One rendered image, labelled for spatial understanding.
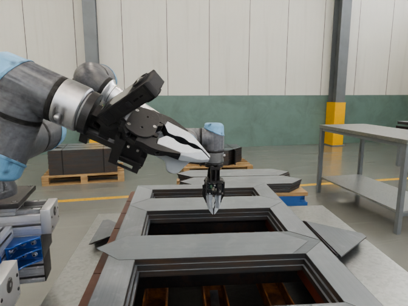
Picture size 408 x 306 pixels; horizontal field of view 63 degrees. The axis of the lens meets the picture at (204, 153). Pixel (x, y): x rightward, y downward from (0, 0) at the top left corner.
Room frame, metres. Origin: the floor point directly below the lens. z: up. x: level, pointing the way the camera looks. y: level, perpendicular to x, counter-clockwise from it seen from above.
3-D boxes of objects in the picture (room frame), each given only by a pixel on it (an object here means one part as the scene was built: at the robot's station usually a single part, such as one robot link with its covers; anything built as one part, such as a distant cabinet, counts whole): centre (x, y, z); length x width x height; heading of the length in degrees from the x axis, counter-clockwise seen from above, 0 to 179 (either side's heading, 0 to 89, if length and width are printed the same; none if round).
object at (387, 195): (3.92, -2.08, 0.47); 1.50 x 0.70 x 0.95; 13
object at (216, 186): (1.26, -0.04, 1.07); 0.09 x 0.08 x 0.12; 4
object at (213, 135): (1.27, -0.04, 1.23); 0.09 x 0.08 x 0.11; 90
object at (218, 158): (1.27, -0.04, 1.15); 0.08 x 0.08 x 0.05
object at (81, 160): (5.38, 1.94, 0.26); 1.20 x 0.80 x 0.53; 104
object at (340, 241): (1.40, -0.59, 0.77); 0.45 x 0.20 x 0.04; 4
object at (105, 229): (1.62, 0.47, 0.70); 0.39 x 0.12 x 0.04; 4
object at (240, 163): (5.96, -0.19, 0.20); 1.20 x 0.80 x 0.41; 99
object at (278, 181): (2.14, -0.22, 0.82); 0.80 x 0.40 x 0.06; 94
